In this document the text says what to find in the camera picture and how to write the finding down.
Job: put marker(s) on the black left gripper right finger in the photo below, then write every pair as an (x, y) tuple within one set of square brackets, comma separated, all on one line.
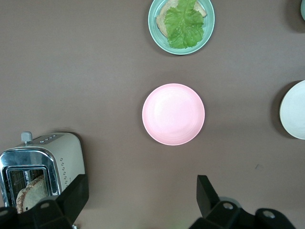
[(214, 212)]

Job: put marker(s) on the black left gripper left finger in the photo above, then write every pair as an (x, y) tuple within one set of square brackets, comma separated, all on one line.
[(64, 207)]

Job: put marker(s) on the wide pink bowl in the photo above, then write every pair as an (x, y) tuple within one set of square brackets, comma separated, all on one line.
[(173, 114)]

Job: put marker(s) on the bread slice in toaster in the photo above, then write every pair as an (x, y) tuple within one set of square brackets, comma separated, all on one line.
[(31, 195)]

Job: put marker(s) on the beige and chrome toaster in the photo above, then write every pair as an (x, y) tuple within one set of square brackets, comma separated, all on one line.
[(69, 152)]

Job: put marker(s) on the white plate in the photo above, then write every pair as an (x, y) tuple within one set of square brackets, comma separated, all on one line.
[(294, 112)]

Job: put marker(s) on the green plate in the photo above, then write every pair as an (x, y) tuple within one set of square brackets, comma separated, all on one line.
[(207, 31)]

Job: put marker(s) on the green lettuce leaf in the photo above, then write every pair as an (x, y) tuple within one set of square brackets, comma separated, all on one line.
[(183, 26)]

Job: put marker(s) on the toasted bread slice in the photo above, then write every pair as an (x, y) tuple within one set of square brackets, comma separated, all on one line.
[(162, 22)]

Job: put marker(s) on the small green bowl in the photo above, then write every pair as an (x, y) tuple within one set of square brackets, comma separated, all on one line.
[(303, 12)]

